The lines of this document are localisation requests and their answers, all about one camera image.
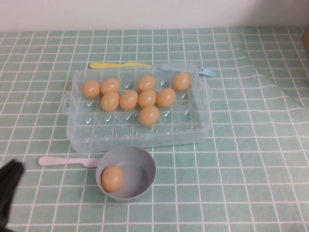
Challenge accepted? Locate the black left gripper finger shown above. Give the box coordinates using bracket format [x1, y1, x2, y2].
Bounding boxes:
[7, 161, 25, 201]
[0, 159, 18, 201]

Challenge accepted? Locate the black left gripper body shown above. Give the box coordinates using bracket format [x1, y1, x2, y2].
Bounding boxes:
[0, 190, 14, 232]

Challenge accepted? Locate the tan plastic egg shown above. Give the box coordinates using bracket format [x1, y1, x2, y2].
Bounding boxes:
[100, 91, 120, 112]
[100, 78, 120, 95]
[119, 89, 139, 111]
[139, 105, 160, 126]
[138, 89, 157, 108]
[101, 165, 124, 193]
[137, 75, 156, 92]
[82, 80, 100, 98]
[156, 87, 176, 107]
[172, 72, 192, 91]

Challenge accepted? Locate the clear plastic egg box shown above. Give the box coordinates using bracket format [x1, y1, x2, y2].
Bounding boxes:
[62, 61, 213, 153]

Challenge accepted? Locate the pink plastic knife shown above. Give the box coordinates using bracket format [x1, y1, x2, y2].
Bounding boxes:
[38, 156, 101, 168]

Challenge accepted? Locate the grey-blue round bowl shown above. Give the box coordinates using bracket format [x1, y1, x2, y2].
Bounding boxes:
[96, 145, 157, 203]

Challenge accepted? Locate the yellow plastic knife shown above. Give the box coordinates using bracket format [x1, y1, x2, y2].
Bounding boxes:
[89, 62, 152, 70]

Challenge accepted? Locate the blue plastic fork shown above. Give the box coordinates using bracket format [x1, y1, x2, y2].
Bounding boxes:
[158, 64, 217, 78]

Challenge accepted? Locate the green checked tablecloth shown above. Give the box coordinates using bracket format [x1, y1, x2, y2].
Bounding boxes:
[0, 26, 309, 232]

